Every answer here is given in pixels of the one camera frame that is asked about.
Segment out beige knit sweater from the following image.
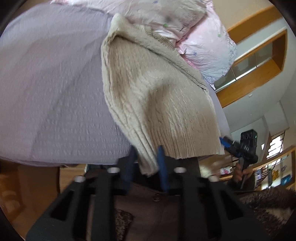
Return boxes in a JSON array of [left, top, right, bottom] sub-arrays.
[[101, 14, 224, 175]]

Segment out fur trimmed right forearm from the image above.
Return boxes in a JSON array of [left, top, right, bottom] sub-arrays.
[[227, 174, 295, 240]]

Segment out person's right hand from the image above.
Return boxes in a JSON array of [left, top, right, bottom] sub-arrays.
[[232, 163, 253, 183]]

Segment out wooden railing shelf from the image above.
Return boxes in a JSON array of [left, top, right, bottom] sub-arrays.
[[220, 145, 295, 192]]

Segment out brown jacket torso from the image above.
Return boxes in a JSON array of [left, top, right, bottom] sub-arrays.
[[85, 157, 234, 241]]

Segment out pink floral pillow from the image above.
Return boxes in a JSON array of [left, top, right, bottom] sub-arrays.
[[176, 1, 237, 88]]

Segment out lavender bed cover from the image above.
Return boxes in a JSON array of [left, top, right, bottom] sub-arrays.
[[1, 3, 131, 166]]

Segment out white floral pillow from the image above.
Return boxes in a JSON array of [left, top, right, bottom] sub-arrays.
[[51, 0, 206, 43]]

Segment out wooden wall shelf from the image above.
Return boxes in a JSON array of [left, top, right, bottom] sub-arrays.
[[217, 5, 288, 108]]

